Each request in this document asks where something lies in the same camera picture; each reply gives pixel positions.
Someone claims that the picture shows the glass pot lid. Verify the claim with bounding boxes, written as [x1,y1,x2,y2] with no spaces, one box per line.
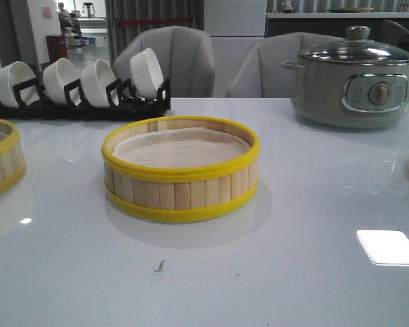
[298,25,409,65]

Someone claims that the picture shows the grey upholstered chair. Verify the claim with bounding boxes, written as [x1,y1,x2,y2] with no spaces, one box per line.
[226,32,340,98]
[112,26,215,98]

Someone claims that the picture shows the left grey upholstered chair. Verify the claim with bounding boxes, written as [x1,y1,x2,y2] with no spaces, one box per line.
[112,26,215,98]

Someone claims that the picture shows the bamboo steamer tray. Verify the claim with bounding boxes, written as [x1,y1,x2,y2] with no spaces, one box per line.
[0,119,26,195]
[101,116,260,223]

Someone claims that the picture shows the white steamer liner paper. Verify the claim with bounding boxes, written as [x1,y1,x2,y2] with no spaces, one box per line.
[113,127,250,168]

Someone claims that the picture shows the right grey upholstered chair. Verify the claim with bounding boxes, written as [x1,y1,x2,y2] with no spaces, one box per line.
[226,32,340,98]

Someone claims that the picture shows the white cabinet boxes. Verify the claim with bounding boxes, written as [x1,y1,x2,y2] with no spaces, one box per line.
[203,1,267,97]

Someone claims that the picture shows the black bowl rack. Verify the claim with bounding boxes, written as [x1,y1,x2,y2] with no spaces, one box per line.
[0,78,171,121]

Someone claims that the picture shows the white ceramic bowl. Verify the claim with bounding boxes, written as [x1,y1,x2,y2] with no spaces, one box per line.
[81,59,116,108]
[43,58,80,106]
[130,48,164,99]
[0,61,35,108]

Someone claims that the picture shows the grey electric cooking pot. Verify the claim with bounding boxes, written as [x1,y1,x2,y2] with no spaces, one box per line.
[282,59,409,129]

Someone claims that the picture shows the red bin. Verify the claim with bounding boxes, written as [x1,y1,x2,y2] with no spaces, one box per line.
[46,34,68,63]

